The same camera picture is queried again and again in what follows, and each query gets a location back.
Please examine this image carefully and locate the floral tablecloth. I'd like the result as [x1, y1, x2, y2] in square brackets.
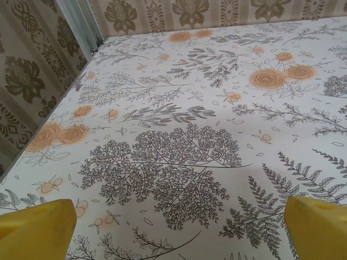
[0, 18, 347, 260]

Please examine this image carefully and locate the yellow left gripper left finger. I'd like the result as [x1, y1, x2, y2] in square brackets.
[0, 199, 78, 260]

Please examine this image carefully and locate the aluminium frame post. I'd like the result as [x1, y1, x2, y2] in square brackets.
[58, 0, 105, 55]

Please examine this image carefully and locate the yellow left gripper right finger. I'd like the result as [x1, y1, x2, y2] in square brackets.
[284, 196, 347, 260]

